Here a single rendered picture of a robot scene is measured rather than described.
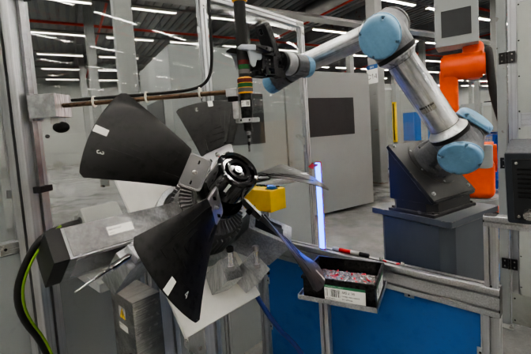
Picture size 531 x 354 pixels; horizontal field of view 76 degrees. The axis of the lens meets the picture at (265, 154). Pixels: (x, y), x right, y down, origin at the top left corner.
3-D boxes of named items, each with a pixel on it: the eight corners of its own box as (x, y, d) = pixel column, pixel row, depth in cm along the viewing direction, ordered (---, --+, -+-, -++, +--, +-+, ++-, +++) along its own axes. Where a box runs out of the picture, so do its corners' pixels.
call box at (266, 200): (244, 212, 148) (242, 188, 148) (259, 207, 156) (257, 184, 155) (271, 216, 138) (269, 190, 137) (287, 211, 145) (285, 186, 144)
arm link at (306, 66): (302, 83, 123) (321, 72, 117) (283, 80, 115) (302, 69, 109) (295, 63, 124) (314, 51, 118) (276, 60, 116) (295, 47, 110)
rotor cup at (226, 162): (209, 224, 87) (231, 196, 80) (184, 180, 93) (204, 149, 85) (248, 212, 98) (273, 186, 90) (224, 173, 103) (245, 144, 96)
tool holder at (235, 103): (226, 123, 95) (223, 88, 94) (231, 123, 102) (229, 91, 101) (257, 121, 93) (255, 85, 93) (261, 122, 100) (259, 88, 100)
